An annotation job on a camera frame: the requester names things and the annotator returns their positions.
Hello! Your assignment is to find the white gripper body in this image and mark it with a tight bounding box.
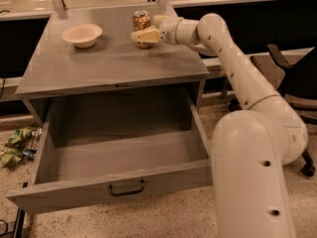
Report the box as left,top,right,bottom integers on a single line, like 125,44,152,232
159,17,181,45

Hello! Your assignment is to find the orange soda can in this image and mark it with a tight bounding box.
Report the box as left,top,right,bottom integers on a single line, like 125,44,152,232
133,10,152,50

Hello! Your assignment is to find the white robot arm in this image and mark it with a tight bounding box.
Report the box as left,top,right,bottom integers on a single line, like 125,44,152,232
131,14,308,238

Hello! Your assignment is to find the grey cabinet counter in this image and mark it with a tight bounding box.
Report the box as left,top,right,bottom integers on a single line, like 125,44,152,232
15,2,210,127

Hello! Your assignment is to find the grey open drawer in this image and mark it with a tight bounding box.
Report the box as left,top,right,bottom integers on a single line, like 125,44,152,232
7,85,212,214

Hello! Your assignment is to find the white bowl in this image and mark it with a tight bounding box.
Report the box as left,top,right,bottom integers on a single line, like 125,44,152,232
61,24,103,49

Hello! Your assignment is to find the black office chair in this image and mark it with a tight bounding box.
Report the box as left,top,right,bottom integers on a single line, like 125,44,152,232
223,44,317,176

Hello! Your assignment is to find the silver snack packet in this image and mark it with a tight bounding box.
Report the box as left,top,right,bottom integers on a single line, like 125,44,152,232
31,127,42,150

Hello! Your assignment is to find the green chip bag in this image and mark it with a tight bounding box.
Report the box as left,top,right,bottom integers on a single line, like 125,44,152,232
5,127,35,148
0,149,22,169

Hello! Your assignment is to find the blue snack packet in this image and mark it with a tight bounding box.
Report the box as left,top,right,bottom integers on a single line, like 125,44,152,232
23,149,37,160

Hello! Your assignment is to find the black drawer handle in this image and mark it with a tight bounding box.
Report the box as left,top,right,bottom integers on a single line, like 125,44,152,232
108,179,146,197

